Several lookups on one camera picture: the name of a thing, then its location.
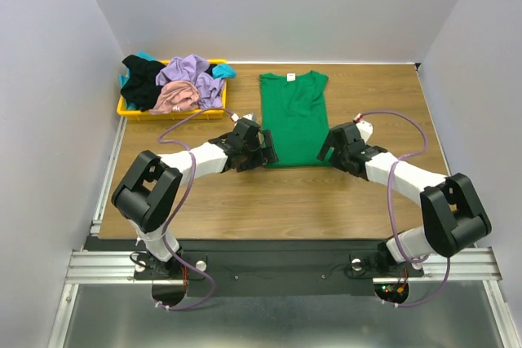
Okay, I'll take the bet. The green t-shirt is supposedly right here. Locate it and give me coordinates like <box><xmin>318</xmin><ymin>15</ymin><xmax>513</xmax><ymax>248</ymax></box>
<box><xmin>259</xmin><ymin>70</ymin><xmax>330</xmax><ymax>169</ymax></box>

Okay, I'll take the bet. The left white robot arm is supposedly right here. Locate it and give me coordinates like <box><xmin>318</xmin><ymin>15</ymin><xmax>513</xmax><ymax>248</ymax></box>
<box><xmin>111</xmin><ymin>117</ymin><xmax>278</xmax><ymax>278</ymax></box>

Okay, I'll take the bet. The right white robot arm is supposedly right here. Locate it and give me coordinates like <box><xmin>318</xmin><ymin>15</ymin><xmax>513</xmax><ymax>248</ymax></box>
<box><xmin>317</xmin><ymin>120</ymin><xmax>492</xmax><ymax>271</ymax></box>

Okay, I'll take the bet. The pink t-shirt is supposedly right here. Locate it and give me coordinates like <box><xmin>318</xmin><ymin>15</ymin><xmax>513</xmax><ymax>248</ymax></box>
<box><xmin>148</xmin><ymin>81</ymin><xmax>200</xmax><ymax>115</ymax></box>

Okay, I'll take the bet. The lavender t-shirt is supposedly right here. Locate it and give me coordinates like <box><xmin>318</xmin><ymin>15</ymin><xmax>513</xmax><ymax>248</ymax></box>
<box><xmin>156</xmin><ymin>55</ymin><xmax>224</xmax><ymax>109</ymax></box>

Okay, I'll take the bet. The black t-shirt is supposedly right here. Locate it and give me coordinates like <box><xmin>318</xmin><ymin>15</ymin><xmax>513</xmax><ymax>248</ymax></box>
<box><xmin>121</xmin><ymin>55</ymin><xmax>165</xmax><ymax>112</ymax></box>

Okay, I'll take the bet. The yellow plastic bin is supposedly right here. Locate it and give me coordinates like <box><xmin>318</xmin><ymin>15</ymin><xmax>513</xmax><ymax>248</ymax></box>
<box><xmin>116</xmin><ymin>59</ymin><xmax>228</xmax><ymax>121</ymax></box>

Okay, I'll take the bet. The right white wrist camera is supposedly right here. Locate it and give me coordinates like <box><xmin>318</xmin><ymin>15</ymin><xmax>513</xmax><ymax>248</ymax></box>
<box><xmin>353</xmin><ymin>113</ymin><xmax>374</xmax><ymax>143</ymax></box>

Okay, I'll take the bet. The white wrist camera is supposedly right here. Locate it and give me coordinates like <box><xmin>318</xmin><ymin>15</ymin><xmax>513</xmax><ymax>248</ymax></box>
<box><xmin>231</xmin><ymin>112</ymin><xmax>257</xmax><ymax>122</ymax></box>
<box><xmin>353</xmin><ymin>113</ymin><xmax>374</xmax><ymax>143</ymax></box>

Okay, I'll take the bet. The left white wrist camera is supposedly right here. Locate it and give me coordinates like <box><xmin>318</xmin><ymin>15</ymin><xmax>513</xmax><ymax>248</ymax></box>
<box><xmin>231</xmin><ymin>112</ymin><xmax>257</xmax><ymax>122</ymax></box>

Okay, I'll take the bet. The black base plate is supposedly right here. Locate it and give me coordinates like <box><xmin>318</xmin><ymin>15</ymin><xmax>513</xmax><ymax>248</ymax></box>
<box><xmin>84</xmin><ymin>238</ymin><xmax>471</xmax><ymax>302</ymax></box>

